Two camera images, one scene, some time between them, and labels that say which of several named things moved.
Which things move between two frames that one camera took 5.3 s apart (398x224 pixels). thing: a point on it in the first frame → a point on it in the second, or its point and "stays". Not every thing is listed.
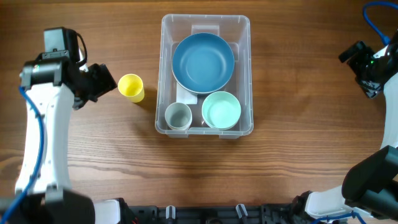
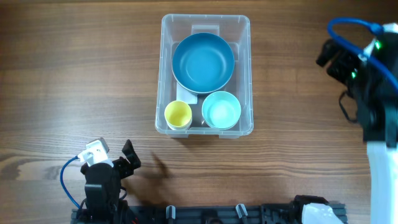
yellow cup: [131, 86] → [178, 115]
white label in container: [185, 96] stays
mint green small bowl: [221, 110] stays
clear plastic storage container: [236, 29] stays
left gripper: [106, 81] → [127, 169]
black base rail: [267, 214] stays
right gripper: [371, 88] → [336, 68]
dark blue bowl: [203, 63] stays
